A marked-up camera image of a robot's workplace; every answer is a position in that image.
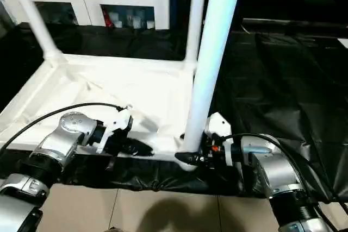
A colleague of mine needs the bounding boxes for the white plastic table top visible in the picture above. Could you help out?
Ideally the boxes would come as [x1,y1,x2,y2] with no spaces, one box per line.
[0,52,207,173]

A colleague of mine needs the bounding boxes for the white plastic table leg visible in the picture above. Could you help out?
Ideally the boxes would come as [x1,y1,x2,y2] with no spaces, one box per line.
[5,0,62,64]
[183,0,214,63]
[182,0,245,154]

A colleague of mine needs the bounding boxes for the black cloth mat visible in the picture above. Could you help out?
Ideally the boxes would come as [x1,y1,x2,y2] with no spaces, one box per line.
[0,21,348,203]

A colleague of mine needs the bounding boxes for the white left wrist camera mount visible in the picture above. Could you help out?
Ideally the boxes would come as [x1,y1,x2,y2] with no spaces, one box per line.
[95,106,134,154]

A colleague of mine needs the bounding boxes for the dark metal rail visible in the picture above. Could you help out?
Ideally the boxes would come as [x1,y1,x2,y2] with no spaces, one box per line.
[241,18,348,30]

